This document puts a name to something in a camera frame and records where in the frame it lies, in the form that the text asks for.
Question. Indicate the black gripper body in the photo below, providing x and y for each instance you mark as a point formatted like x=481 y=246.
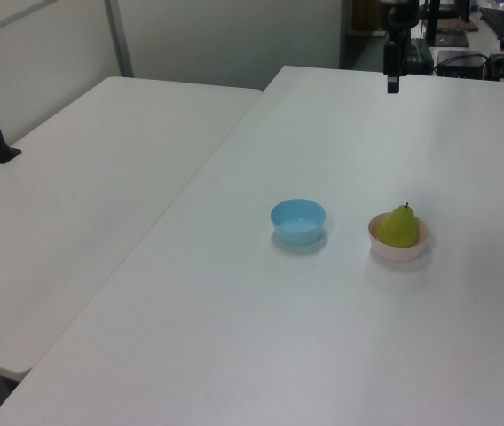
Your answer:
x=391 y=60

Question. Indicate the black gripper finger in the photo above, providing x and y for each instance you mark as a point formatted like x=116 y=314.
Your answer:
x=393 y=85

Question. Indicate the green pear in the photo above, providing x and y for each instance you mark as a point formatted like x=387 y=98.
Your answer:
x=397 y=228

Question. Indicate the Franka robot arm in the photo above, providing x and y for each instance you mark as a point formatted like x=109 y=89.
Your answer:
x=399 y=20

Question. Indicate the pink plastic bowl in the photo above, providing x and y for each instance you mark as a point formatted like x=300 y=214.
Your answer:
x=396 y=254

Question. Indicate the blue plastic bowl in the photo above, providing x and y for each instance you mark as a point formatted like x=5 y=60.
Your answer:
x=298 y=226

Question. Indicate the wooden cabinet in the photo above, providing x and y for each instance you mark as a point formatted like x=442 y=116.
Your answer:
x=367 y=15

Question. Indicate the black equipment box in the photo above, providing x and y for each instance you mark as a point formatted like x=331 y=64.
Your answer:
x=460 y=64

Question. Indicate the brown wooden board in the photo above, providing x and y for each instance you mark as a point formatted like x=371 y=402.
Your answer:
x=458 y=24

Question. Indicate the white side table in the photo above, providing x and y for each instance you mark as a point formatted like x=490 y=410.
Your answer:
x=79 y=199

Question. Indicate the grey partition post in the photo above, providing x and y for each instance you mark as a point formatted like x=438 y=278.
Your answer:
x=119 y=37

